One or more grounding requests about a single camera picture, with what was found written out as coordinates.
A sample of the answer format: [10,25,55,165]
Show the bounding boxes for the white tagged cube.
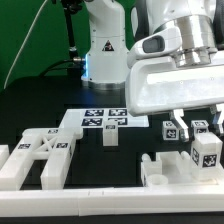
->
[162,121,179,140]
[191,120,209,136]

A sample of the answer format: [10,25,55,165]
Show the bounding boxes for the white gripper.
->
[125,54,224,142]

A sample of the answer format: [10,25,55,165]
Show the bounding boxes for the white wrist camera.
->
[128,26,182,62]

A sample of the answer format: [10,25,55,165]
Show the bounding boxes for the black camera stand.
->
[51,0,84,78]

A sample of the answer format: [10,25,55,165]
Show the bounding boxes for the white tagged cube right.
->
[191,120,209,136]

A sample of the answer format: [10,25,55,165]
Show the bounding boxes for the white chair back frame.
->
[0,128,83,191]

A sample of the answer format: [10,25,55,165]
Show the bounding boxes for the white cable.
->
[3,0,50,90]

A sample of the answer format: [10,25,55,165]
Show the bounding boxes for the white chair seat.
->
[141,151,224,187]

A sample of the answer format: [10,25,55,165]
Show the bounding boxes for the white tagged cube left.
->
[162,121,179,140]

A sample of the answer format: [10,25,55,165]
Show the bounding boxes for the white U-shaped obstacle fence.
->
[0,159,224,218]

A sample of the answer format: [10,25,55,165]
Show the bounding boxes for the white part at left edge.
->
[0,145,9,169]

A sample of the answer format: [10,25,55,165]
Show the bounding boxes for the black cables at base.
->
[39,57,87,78]

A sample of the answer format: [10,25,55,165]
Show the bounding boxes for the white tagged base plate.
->
[59,108,149,129]

